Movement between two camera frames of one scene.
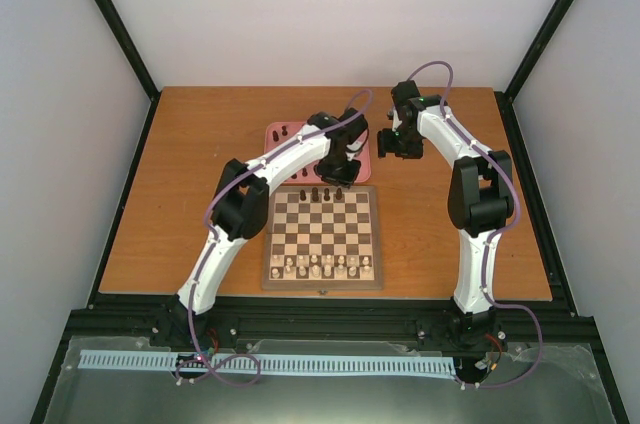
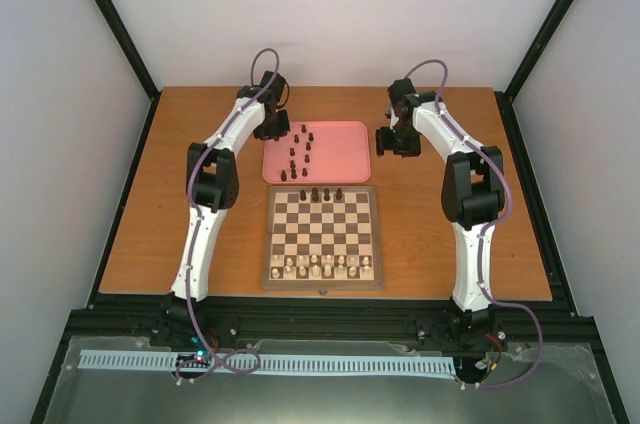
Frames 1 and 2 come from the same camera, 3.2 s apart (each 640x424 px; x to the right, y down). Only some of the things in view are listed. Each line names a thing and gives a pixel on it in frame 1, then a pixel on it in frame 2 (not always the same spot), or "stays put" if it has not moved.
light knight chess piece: x=352 y=269 stays put
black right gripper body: x=404 y=144 stays put
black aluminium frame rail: x=310 y=319 stays put
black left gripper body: x=336 y=170 → x=271 y=128
